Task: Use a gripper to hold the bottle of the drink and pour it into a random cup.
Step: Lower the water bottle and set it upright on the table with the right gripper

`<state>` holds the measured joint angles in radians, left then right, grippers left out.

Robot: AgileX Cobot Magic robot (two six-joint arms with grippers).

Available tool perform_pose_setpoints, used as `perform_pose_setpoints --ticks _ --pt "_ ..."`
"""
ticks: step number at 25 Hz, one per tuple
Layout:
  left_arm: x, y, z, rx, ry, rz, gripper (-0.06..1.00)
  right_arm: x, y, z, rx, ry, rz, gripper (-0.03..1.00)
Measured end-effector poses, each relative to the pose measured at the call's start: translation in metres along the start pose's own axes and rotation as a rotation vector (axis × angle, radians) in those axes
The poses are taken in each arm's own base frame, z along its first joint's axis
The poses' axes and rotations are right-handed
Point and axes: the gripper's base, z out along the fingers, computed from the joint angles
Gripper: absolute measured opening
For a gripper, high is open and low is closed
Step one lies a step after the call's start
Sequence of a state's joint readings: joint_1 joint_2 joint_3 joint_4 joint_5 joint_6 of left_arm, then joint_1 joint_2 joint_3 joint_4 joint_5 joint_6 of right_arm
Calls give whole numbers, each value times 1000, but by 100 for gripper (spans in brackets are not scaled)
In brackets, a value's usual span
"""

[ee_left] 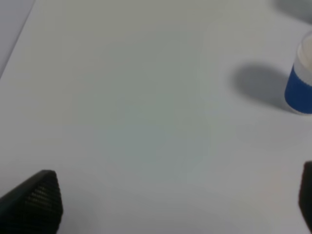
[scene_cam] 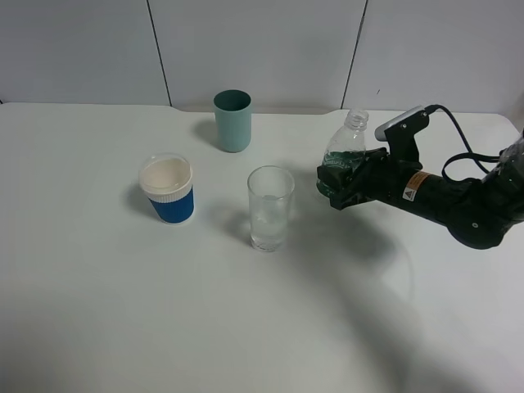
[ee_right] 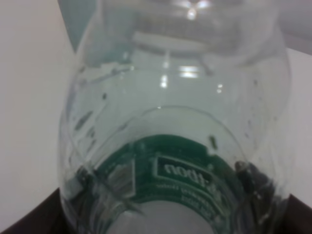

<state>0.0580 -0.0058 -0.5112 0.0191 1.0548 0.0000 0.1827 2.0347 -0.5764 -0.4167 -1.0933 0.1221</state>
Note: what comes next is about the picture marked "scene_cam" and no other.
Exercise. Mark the teal plastic cup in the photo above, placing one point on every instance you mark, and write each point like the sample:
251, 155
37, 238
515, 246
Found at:
233, 119

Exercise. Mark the blue sleeved paper cup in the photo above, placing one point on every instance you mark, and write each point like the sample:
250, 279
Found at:
167, 181

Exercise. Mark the clear tall drinking glass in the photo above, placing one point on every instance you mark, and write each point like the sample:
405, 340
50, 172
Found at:
270, 190

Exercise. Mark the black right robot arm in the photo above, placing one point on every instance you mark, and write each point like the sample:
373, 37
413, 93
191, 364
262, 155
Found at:
476, 212

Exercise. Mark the clear green labelled water bottle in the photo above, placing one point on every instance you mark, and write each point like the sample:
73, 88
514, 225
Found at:
346, 148

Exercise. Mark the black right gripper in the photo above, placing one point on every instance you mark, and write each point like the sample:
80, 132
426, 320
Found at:
379, 177

